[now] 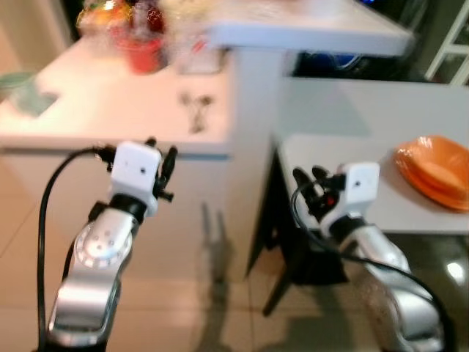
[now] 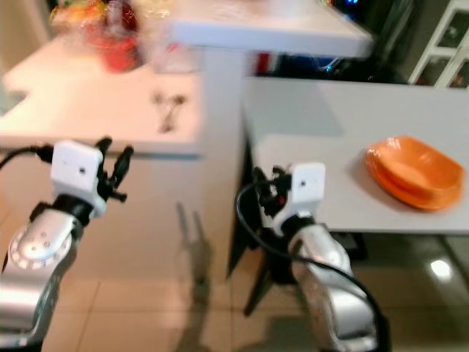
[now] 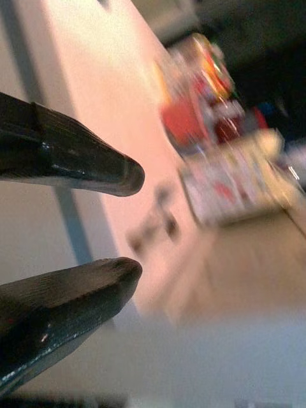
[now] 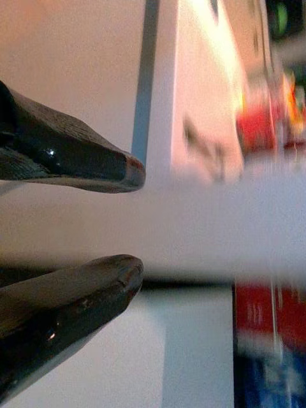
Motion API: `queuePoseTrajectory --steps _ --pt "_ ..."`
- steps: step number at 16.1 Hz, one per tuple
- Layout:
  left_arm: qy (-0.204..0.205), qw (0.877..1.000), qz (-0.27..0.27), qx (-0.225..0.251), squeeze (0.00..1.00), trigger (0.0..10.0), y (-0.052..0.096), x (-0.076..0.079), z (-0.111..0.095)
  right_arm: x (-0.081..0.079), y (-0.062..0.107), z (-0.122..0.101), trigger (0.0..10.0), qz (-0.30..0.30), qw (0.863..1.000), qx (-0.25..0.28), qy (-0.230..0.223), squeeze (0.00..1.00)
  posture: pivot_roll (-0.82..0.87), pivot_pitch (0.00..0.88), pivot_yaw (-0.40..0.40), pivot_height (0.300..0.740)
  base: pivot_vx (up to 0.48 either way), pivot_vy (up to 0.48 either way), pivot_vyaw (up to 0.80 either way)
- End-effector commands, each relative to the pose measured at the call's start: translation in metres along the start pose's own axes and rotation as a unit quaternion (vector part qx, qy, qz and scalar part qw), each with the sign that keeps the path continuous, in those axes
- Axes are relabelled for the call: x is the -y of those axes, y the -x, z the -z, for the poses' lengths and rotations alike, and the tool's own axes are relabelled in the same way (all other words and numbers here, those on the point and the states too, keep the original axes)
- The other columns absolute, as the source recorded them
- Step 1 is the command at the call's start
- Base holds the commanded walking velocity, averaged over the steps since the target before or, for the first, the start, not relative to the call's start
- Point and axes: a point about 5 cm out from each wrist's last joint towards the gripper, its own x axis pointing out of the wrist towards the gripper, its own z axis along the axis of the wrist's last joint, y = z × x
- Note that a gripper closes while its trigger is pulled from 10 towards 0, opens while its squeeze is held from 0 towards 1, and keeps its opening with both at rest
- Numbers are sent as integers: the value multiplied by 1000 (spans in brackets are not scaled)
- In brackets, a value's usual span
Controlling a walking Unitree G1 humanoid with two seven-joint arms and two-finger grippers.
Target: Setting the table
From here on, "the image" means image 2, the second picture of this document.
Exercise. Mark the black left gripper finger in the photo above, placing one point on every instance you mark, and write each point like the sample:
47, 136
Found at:
104, 147
122, 164

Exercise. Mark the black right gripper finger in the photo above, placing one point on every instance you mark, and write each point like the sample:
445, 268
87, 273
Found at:
259, 179
278, 172

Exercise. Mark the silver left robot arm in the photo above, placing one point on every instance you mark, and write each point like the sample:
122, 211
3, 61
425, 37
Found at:
29, 282

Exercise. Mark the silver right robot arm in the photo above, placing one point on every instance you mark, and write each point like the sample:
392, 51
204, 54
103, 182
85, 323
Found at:
333, 293

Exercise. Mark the white kitchen counter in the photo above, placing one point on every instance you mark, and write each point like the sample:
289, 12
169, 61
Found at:
95, 110

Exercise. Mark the metal fork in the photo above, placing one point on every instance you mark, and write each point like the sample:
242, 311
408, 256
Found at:
162, 110

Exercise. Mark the metal spoon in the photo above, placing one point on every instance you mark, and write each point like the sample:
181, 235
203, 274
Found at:
176, 108

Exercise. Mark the red container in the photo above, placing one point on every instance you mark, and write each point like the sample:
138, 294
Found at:
123, 50

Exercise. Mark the green cloth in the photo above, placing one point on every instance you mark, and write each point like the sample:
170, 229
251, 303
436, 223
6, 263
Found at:
9, 99

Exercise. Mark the orange plate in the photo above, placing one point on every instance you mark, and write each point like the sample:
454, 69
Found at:
414, 169
403, 196

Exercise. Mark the colourful fruit pile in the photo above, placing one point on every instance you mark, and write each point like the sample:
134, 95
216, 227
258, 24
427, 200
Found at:
77, 15

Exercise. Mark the white glass cabinet door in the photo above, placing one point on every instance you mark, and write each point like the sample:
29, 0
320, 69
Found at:
440, 51

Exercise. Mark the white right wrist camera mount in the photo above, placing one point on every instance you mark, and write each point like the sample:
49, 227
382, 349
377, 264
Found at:
308, 185

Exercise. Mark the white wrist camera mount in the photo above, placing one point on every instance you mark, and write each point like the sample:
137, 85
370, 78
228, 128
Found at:
77, 169
308, 185

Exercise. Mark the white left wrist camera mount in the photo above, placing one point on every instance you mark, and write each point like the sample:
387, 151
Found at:
77, 169

